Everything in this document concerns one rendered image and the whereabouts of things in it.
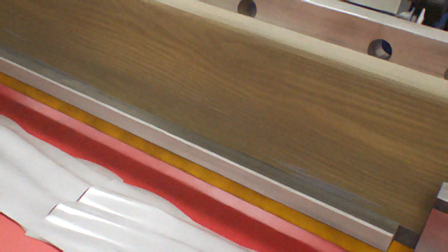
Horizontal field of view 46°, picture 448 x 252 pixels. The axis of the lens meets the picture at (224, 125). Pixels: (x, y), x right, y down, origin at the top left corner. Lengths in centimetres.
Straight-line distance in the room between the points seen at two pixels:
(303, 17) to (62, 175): 29
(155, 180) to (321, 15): 25
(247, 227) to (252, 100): 7
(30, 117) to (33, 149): 6
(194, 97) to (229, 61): 3
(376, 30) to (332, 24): 4
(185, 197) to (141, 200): 3
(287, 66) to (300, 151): 4
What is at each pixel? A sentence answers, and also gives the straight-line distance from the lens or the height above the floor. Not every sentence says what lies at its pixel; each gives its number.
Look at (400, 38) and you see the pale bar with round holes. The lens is 48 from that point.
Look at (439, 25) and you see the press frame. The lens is 76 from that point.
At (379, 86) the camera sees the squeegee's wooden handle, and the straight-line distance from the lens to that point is 24.
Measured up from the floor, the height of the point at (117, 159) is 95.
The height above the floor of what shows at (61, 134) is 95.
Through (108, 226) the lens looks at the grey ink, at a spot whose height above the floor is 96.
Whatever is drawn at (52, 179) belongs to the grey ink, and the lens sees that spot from 30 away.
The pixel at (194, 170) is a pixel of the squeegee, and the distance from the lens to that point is 31.
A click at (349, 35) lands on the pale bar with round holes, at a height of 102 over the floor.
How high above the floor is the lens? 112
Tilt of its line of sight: 24 degrees down
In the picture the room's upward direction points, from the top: 12 degrees clockwise
